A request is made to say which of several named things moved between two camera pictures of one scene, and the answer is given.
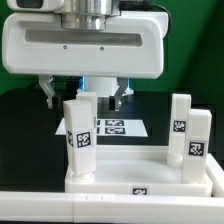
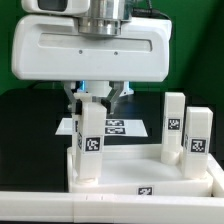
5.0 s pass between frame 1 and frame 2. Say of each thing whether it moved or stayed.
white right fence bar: stayed
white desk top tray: moved
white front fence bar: stayed
